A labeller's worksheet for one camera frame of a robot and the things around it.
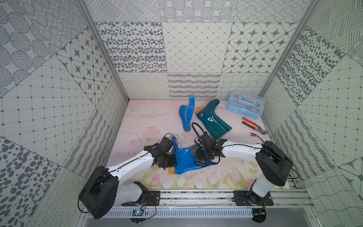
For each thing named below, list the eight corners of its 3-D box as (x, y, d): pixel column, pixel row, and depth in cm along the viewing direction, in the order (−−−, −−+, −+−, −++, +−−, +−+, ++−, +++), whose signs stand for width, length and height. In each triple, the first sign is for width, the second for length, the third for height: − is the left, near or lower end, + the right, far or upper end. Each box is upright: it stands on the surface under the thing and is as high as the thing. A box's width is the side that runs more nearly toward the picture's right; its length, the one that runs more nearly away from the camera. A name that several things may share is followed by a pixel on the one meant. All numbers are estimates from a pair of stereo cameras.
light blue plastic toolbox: (226, 114, 113) (229, 105, 104) (227, 97, 125) (230, 88, 116) (260, 120, 109) (266, 111, 100) (258, 102, 121) (263, 93, 113)
